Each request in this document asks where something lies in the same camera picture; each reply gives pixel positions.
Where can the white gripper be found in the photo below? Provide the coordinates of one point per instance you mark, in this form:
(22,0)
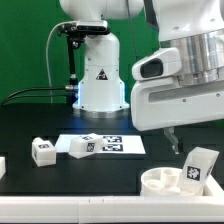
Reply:
(162,103)

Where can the white block left edge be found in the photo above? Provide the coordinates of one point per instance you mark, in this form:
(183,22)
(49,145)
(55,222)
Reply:
(2,167)

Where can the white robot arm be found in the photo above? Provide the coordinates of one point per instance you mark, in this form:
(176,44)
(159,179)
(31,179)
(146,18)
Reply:
(181,83)

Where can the white front rail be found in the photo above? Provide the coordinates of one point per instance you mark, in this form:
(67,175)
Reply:
(82,210)

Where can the white paper marker sheet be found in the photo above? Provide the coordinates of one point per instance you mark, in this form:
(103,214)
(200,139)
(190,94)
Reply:
(121,144)

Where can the black camera on stand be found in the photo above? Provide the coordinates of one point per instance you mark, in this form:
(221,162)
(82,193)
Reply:
(76,32)

